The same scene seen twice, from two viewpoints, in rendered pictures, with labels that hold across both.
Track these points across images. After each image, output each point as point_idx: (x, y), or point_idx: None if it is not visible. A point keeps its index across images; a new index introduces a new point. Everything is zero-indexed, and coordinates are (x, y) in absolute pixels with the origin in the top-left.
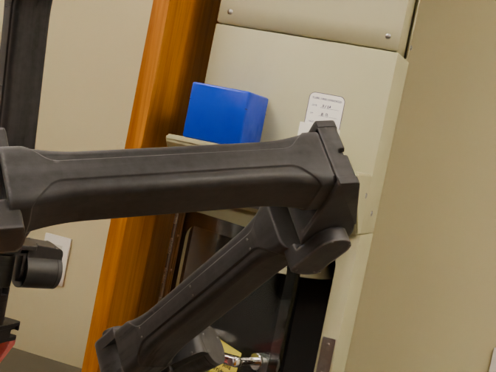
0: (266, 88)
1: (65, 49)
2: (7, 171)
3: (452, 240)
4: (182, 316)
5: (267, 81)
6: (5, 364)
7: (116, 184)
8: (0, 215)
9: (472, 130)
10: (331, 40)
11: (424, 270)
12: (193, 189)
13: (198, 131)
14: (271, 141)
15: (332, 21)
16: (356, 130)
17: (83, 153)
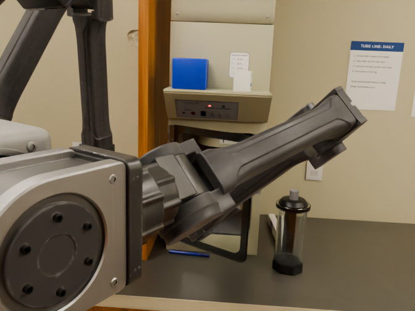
0: (205, 53)
1: (59, 42)
2: (213, 170)
3: (282, 109)
4: (240, 199)
5: (205, 50)
6: None
7: (268, 158)
8: (220, 200)
9: (285, 54)
10: (237, 22)
11: (271, 126)
12: (299, 148)
13: (181, 84)
14: (320, 106)
15: (236, 12)
16: (257, 69)
17: (243, 142)
